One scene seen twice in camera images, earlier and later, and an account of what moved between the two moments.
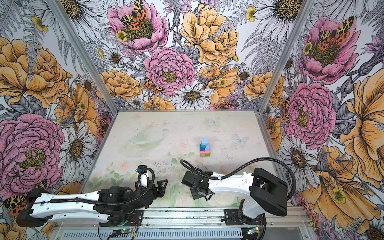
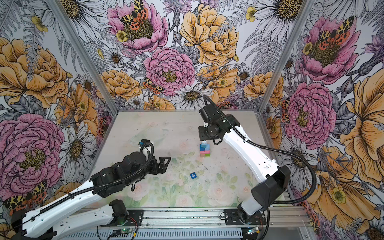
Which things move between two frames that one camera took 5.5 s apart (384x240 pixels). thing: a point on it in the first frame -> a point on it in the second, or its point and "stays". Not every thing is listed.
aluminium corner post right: (306, 7) stays
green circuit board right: (252, 230) stays
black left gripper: (160, 189) -> (162, 167)
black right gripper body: (196, 194) -> (205, 133)
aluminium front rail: (204, 217) stays
